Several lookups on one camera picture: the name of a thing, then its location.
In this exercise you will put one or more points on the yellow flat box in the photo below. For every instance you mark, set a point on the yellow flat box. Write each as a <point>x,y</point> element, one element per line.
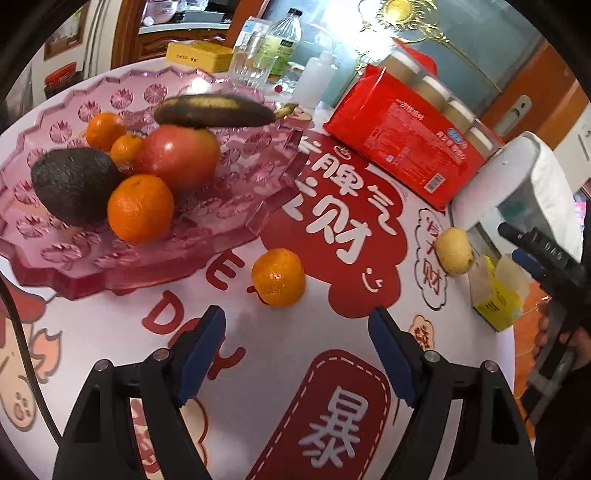
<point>206,56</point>

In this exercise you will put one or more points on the clear glass cup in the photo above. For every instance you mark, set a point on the clear glass cup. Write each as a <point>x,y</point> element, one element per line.
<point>251,61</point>

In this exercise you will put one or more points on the red apple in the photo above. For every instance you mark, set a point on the red apple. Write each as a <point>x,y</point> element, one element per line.
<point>184,159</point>

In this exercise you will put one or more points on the overripe dark banana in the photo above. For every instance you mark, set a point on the overripe dark banana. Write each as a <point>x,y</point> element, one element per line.
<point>198,111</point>

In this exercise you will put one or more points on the printed white red table mat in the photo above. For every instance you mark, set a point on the printed white red table mat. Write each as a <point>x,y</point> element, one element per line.
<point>301,387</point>

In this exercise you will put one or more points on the yellow pear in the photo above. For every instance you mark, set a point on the yellow pear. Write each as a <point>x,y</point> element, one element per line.
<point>454,251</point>

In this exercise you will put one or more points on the white squeeze bottle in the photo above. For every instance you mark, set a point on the white squeeze bottle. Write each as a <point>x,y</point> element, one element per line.
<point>317,75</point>

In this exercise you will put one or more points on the dark green avocado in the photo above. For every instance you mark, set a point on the dark green avocado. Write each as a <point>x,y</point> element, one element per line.
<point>75,184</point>

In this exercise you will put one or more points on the orange with dark scar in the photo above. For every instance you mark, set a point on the orange with dark scar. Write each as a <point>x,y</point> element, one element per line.
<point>103,130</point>

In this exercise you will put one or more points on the yellow tissue box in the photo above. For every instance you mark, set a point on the yellow tissue box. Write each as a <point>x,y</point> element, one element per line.
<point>498,291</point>

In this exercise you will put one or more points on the red paper cup package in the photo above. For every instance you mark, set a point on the red paper cup package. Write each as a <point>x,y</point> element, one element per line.
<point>402,117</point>

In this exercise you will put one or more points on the white appliance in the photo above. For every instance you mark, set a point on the white appliance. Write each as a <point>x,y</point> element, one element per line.
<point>524,185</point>

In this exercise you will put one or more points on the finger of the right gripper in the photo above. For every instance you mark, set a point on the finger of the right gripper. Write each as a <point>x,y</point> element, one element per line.
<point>521,239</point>
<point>529,264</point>

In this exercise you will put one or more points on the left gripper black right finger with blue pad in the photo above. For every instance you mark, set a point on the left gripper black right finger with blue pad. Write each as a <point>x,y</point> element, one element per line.
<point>491,441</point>

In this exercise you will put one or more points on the clear plastic bottle green label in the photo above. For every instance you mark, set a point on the clear plastic bottle green label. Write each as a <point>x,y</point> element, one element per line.
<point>280,42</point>

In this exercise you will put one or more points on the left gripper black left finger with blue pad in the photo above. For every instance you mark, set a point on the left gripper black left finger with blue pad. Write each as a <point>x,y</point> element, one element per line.
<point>99,441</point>

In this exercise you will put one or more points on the large orange near tray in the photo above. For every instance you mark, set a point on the large orange near tray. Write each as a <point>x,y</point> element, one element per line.
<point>278,277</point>

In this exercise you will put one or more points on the pink plastic fruit tray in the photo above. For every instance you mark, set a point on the pink plastic fruit tray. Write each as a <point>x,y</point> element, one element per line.
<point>256,176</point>

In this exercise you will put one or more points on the small orange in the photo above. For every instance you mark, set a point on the small orange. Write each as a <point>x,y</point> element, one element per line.
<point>125,149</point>

